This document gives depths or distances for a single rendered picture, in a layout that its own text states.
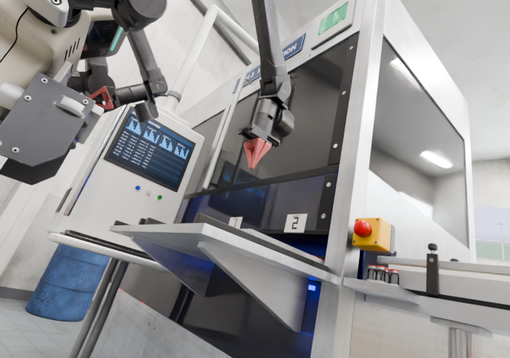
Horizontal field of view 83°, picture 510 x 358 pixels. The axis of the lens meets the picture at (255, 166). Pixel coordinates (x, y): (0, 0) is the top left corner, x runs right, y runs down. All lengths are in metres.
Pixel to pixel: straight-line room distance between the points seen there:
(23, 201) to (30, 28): 3.84
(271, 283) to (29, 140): 0.57
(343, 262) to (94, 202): 1.10
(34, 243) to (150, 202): 3.32
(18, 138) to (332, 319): 0.74
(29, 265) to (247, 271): 4.24
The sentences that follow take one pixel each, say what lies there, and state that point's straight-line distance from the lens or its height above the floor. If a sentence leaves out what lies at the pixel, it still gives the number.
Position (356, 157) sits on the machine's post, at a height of 1.22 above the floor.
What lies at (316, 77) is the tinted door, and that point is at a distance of 1.30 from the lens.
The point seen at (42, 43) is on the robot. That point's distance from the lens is 0.69.
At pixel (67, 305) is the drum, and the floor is 0.16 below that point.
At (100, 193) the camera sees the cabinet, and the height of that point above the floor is 1.02.
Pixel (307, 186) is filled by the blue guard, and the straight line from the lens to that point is 0.97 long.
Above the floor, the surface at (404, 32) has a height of 1.95.
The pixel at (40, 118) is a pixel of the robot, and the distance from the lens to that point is 0.63.
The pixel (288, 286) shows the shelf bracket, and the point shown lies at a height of 0.83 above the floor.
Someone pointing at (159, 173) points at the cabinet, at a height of 1.22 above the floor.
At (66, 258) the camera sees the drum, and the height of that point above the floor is 0.61.
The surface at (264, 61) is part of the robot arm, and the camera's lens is 0.84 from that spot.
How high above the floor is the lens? 0.79
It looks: 23 degrees up
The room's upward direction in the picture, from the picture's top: 16 degrees clockwise
